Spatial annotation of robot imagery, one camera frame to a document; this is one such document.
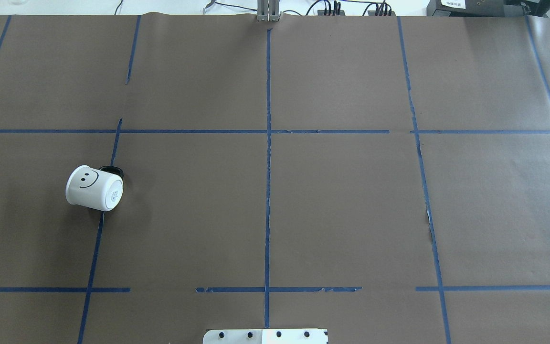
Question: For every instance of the white smiley mug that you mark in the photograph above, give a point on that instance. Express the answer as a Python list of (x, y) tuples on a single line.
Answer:
[(100, 189)]

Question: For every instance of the brown paper table cover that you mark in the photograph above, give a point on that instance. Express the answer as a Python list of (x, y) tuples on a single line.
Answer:
[(386, 179)]

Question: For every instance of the black power strip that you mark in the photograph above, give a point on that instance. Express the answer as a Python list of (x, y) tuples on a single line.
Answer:
[(360, 8)]

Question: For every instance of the aluminium frame post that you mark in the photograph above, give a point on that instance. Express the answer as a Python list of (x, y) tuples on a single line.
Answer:
[(268, 10)]

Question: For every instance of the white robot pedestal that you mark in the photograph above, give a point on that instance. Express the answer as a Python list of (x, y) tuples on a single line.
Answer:
[(267, 336)]

